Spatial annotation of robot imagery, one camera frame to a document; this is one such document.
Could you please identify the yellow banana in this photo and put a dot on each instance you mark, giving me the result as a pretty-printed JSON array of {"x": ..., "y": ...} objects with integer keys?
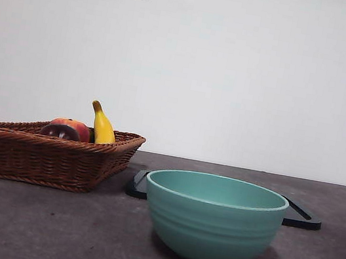
[{"x": 104, "y": 128}]

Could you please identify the black rectangular tray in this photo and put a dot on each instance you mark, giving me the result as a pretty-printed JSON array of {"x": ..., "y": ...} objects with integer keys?
[{"x": 303, "y": 222}]

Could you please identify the teal ribbed bowl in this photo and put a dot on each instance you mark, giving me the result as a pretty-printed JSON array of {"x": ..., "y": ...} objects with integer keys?
[{"x": 211, "y": 229}]

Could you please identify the brown wicker basket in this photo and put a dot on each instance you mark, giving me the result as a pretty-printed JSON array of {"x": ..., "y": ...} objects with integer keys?
[{"x": 38, "y": 160}]

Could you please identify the dark purple plum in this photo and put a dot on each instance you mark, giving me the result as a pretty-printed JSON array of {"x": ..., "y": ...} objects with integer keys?
[{"x": 59, "y": 132}]

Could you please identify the red orange peach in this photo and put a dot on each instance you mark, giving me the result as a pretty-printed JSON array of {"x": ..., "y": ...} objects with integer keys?
[{"x": 80, "y": 128}]

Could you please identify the dark green fruit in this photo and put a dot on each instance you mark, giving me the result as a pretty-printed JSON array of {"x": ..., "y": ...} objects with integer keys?
[{"x": 91, "y": 136}]

